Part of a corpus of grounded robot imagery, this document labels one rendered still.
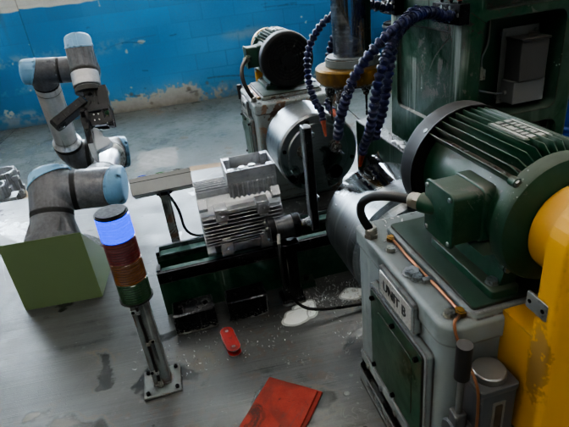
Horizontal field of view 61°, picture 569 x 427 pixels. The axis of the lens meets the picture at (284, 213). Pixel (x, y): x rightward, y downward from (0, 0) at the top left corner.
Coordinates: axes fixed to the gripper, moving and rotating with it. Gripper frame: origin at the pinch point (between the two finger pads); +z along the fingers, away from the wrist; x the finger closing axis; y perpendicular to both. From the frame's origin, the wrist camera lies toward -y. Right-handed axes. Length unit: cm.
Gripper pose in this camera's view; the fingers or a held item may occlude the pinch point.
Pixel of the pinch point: (94, 158)
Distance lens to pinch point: 147.6
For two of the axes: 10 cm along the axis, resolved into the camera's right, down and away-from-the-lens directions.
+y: 9.6, -2.1, 1.7
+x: -1.6, 0.7, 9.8
